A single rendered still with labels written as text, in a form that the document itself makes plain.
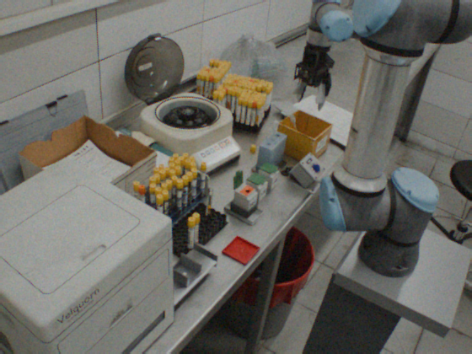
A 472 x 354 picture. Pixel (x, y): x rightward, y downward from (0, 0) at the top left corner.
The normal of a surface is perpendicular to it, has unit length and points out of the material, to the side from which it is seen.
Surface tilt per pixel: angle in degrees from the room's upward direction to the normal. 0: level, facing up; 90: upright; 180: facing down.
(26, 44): 90
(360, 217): 86
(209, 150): 25
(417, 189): 7
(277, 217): 0
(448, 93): 90
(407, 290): 1
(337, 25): 90
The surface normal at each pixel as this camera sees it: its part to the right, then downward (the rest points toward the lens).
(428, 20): 0.05, 0.70
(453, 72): -0.55, 0.47
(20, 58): 0.83, 0.40
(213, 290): 0.09, -0.78
